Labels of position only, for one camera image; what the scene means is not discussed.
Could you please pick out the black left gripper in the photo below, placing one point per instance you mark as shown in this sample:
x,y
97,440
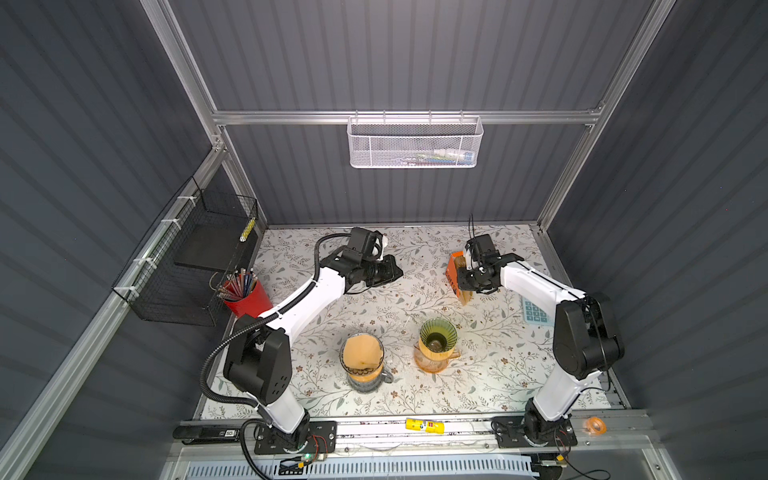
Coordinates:
x,y
390,270

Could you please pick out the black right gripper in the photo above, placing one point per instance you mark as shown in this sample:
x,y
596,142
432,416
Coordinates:
x,y
463,283

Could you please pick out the orange coffee filter pack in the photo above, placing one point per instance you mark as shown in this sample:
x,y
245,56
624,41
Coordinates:
x,y
456,261

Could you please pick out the green glass dripper cone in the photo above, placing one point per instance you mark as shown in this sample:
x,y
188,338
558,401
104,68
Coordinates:
x,y
438,337

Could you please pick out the grey glass dripper cone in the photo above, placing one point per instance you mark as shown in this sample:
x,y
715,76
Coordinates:
x,y
362,357

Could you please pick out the wooden dripper ring base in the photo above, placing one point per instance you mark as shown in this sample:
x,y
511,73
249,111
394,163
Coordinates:
x,y
365,381

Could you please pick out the amber glass carafe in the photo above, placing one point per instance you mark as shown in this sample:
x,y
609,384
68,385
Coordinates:
x,y
428,365

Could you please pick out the clear grey glass carafe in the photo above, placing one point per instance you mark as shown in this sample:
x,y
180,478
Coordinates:
x,y
389,378

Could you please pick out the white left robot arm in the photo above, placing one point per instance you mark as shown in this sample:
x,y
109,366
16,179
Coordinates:
x,y
258,358

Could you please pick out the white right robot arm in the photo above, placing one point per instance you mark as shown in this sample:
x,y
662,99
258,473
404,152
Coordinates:
x,y
585,342

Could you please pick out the light blue calculator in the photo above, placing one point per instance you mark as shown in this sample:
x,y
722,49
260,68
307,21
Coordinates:
x,y
534,315

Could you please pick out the yellow marker in basket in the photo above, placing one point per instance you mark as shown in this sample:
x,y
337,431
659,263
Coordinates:
x,y
245,233

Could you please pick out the red pencil cup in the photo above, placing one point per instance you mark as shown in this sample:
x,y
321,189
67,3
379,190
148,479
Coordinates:
x,y
243,293

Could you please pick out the orange tape roll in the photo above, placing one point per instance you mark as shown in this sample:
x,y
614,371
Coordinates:
x,y
595,426

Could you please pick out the white mesh wall basket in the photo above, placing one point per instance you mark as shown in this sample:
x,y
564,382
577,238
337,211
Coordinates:
x,y
414,142

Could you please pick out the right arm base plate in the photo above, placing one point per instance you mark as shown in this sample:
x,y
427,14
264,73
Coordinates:
x,y
518,431

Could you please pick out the yellow marker on rail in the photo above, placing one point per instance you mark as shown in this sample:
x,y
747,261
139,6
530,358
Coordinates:
x,y
425,426

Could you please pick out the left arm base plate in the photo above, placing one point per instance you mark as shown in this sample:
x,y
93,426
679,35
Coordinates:
x,y
313,437

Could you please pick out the black wire wall basket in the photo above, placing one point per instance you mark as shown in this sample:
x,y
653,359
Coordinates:
x,y
175,276

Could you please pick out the white slotted cable duct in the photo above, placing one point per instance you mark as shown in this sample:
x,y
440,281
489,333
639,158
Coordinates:
x,y
402,467

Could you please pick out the black device on rail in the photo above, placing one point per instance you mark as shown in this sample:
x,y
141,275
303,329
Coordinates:
x,y
206,434

